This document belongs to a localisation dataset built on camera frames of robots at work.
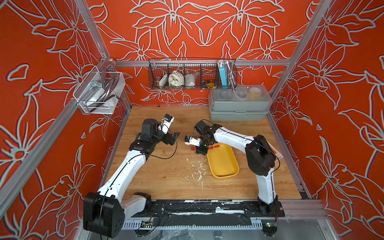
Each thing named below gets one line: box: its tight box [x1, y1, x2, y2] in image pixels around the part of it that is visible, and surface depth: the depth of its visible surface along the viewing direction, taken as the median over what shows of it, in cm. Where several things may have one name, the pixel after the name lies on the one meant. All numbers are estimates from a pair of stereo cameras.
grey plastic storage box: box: [208, 84, 273, 122], surface depth 105 cm
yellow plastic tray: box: [207, 144, 240, 179], surface depth 92 cm
